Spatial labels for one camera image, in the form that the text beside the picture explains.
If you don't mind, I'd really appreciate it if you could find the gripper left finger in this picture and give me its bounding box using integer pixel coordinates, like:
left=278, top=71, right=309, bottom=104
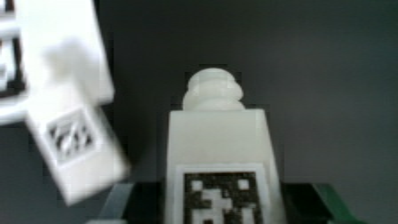
left=85, top=182, right=163, bottom=224

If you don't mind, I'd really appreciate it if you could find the AprilTag marker sheet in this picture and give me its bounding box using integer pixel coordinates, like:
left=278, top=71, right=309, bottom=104
left=0, top=0, right=26, bottom=125

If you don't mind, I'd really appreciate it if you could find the white leg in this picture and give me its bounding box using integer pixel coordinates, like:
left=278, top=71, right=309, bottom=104
left=163, top=68, right=287, bottom=224
left=14, top=0, right=129, bottom=204

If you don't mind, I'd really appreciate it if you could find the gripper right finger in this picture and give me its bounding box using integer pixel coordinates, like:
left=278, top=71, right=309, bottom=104
left=282, top=183, right=367, bottom=224

